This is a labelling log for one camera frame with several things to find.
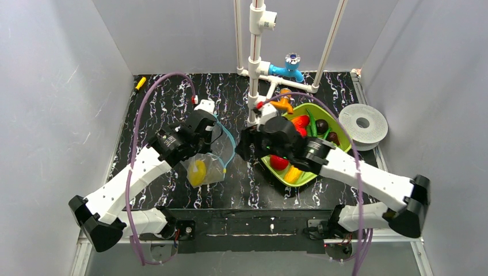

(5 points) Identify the red toy apple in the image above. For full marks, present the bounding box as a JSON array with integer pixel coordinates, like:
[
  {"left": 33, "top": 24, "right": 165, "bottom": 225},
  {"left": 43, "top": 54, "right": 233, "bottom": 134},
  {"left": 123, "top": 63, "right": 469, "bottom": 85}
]
[{"left": 269, "top": 155, "right": 289, "bottom": 171}]

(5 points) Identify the clear zip top bag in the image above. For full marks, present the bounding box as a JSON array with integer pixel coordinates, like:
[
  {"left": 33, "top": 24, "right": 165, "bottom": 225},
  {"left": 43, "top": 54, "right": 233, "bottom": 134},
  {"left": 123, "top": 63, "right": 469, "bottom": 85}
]
[{"left": 181, "top": 115, "right": 236, "bottom": 187}]

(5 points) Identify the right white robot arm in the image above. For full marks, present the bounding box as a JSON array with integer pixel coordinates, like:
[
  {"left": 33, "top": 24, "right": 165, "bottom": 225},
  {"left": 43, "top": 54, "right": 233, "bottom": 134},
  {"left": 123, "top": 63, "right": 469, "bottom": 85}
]
[{"left": 235, "top": 103, "right": 430, "bottom": 238}]

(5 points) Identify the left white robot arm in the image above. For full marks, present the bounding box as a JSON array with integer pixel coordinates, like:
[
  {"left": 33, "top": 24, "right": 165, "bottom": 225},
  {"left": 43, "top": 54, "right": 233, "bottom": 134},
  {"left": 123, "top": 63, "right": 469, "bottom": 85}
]
[{"left": 68, "top": 99, "right": 217, "bottom": 252}]

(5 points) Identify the red toy strawberry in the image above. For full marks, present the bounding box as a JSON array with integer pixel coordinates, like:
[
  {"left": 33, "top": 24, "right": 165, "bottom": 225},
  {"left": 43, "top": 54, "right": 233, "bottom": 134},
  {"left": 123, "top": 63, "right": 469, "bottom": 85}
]
[{"left": 296, "top": 126, "right": 308, "bottom": 137}]

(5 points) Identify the orange red toy fruit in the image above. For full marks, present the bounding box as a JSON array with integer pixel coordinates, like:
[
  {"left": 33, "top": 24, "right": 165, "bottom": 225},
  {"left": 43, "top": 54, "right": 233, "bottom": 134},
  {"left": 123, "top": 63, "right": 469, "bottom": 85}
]
[{"left": 291, "top": 115, "right": 310, "bottom": 128}]

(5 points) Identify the orange faucet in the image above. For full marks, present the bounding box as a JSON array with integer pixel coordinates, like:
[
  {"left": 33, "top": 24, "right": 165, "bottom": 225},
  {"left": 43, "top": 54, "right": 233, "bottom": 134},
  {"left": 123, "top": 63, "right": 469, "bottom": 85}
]
[{"left": 269, "top": 95, "right": 293, "bottom": 114}]

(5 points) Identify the green toy bean pod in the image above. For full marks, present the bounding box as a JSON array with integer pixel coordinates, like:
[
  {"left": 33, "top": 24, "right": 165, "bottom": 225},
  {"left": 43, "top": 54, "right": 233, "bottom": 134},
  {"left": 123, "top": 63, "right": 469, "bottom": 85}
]
[{"left": 306, "top": 109, "right": 318, "bottom": 137}]

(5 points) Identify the yellow orange toy mango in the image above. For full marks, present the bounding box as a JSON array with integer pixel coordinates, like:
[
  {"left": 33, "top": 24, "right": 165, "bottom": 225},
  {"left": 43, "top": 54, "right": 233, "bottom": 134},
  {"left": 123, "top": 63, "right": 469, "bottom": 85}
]
[{"left": 283, "top": 166, "right": 303, "bottom": 185}]

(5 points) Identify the dark purple toy plum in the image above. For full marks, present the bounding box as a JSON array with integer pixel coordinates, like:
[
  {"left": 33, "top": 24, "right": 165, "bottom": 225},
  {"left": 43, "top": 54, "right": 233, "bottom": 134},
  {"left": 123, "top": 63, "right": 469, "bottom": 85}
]
[{"left": 315, "top": 119, "right": 329, "bottom": 135}]

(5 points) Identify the green plastic basket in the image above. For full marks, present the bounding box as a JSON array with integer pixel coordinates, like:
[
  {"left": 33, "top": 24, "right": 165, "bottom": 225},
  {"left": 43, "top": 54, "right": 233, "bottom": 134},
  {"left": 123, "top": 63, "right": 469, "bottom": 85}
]
[{"left": 261, "top": 103, "right": 351, "bottom": 187}]

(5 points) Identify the dark brown toy fruit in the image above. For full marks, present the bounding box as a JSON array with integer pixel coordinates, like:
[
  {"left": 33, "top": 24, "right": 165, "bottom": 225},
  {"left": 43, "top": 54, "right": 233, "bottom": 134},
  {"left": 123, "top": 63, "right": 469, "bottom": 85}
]
[{"left": 326, "top": 132, "right": 340, "bottom": 146}]

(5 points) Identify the yellow screwdriver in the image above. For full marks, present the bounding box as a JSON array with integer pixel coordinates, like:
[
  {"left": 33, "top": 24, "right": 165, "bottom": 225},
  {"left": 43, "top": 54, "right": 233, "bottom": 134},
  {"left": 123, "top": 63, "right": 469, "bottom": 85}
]
[{"left": 135, "top": 76, "right": 147, "bottom": 91}]

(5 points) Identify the blue faucet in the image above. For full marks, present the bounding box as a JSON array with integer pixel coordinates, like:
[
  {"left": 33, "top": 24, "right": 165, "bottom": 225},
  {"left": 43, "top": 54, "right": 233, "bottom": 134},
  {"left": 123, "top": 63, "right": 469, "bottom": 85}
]
[{"left": 268, "top": 53, "right": 304, "bottom": 83}]

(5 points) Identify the white filament spool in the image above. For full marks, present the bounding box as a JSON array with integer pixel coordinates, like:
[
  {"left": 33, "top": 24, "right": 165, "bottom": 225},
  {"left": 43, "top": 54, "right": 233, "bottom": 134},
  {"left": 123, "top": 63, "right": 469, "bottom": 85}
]
[{"left": 339, "top": 103, "right": 388, "bottom": 151}]

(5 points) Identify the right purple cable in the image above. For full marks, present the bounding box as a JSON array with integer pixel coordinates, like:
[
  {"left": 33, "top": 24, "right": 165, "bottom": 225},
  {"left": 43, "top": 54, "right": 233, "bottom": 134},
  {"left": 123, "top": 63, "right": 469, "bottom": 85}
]
[{"left": 256, "top": 92, "right": 375, "bottom": 276}]

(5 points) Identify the purple cable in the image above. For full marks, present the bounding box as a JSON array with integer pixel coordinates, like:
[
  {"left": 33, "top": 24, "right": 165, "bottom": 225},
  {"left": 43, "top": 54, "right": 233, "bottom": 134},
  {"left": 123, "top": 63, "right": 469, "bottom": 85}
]
[
  {"left": 256, "top": 92, "right": 375, "bottom": 276},
  {"left": 125, "top": 72, "right": 199, "bottom": 267}
]

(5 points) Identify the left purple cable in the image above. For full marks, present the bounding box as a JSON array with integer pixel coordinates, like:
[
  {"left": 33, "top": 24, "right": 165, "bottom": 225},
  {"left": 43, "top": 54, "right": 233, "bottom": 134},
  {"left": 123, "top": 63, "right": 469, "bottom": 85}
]
[{"left": 125, "top": 72, "right": 199, "bottom": 267}]

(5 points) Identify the white PVC pipe frame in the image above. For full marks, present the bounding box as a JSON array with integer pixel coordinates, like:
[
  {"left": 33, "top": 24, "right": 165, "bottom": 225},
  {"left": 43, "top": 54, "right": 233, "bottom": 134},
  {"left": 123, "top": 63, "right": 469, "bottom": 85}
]
[{"left": 233, "top": 0, "right": 348, "bottom": 127}]

